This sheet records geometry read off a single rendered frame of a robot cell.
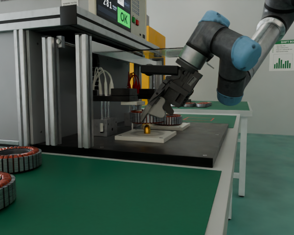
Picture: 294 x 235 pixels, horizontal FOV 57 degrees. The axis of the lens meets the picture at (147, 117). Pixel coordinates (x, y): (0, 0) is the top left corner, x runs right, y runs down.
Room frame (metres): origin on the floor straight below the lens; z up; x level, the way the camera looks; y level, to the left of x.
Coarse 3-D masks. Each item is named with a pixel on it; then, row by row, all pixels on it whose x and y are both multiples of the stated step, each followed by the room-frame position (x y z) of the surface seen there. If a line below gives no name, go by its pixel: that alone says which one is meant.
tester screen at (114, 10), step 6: (102, 0) 0.84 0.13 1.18; (114, 0) 0.92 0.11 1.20; (102, 6) 0.84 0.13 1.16; (114, 6) 0.92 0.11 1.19; (120, 6) 0.96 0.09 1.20; (102, 12) 0.84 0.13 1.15; (114, 12) 0.92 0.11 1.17; (126, 12) 1.01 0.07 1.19; (108, 18) 0.88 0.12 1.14; (120, 24) 0.96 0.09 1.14
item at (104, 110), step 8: (120, 88) 0.86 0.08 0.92; (128, 88) 0.86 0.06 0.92; (96, 96) 0.85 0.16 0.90; (104, 96) 0.84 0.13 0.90; (112, 96) 0.83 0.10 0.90; (120, 96) 0.82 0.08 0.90; (128, 96) 0.81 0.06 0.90; (136, 96) 0.87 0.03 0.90; (104, 104) 0.88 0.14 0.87; (128, 104) 0.82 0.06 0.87; (136, 104) 0.81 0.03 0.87; (104, 112) 0.88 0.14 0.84
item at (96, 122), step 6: (96, 120) 0.85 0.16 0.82; (102, 120) 0.84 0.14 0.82; (108, 120) 0.85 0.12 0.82; (114, 120) 0.89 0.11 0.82; (96, 126) 0.85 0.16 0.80; (108, 126) 0.85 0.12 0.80; (114, 126) 0.89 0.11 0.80; (96, 132) 0.85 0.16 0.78; (108, 132) 0.85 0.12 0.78; (114, 132) 0.89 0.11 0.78
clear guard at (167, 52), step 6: (162, 48) 1.00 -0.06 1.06; (168, 48) 0.99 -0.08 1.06; (174, 48) 0.98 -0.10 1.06; (180, 48) 0.98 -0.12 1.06; (138, 54) 1.12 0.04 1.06; (144, 54) 1.12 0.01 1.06; (150, 54) 1.12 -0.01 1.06; (156, 54) 1.12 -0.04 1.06; (162, 54) 1.12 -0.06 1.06; (168, 54) 1.12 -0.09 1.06; (174, 54) 1.12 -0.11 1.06; (210, 66) 1.06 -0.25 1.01
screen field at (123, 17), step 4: (120, 8) 0.96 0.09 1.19; (120, 12) 0.96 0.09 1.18; (124, 12) 0.99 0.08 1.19; (120, 16) 0.96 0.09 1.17; (124, 16) 0.99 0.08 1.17; (128, 16) 1.02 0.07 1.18; (120, 20) 0.96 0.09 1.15; (124, 20) 0.99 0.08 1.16; (128, 20) 1.02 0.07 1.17; (124, 24) 0.99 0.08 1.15; (128, 24) 1.02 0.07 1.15
